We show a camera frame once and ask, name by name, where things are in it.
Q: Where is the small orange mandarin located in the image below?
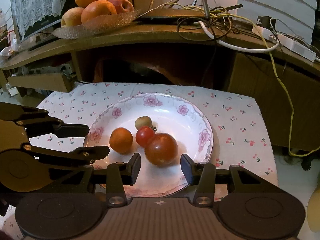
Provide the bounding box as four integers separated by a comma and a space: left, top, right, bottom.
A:
109, 127, 133, 154

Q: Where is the small red tomato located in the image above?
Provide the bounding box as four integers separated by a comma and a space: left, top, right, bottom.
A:
136, 126, 155, 148

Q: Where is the large red tomato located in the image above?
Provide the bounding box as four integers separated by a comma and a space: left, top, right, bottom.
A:
144, 133, 178, 166

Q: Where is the small brown round fruit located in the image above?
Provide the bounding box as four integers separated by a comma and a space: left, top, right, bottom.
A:
135, 116, 152, 130

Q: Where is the cardboard box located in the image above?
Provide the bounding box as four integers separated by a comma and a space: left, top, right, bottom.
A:
8, 73, 73, 93

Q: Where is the white floral plate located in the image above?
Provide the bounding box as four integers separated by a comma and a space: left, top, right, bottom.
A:
84, 93, 213, 198

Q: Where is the glass fruit tray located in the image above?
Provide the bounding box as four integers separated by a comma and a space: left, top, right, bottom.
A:
52, 10, 140, 40

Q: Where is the yellow apple in tray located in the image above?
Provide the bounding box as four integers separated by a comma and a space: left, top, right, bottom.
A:
61, 7, 84, 28

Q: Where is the wooden tv stand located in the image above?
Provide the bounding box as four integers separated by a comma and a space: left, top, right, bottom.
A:
1, 24, 319, 151

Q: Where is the front orange in tray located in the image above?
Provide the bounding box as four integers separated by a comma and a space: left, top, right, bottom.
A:
81, 0, 117, 24

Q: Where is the flat screen television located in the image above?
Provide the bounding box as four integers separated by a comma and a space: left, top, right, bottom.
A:
10, 0, 76, 43

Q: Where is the red apple in tray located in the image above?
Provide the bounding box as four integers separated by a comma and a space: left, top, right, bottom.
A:
108, 0, 134, 14

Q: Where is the white power strip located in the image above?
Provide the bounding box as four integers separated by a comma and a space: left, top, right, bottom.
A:
252, 26, 316, 63

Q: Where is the black router with antennas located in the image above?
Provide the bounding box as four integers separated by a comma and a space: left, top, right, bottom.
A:
135, 0, 244, 25

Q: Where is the yellow network cable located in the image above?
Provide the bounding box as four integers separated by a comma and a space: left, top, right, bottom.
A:
142, 2, 320, 158

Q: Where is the white thick cable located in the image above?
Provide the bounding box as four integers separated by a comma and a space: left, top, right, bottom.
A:
194, 21, 281, 54

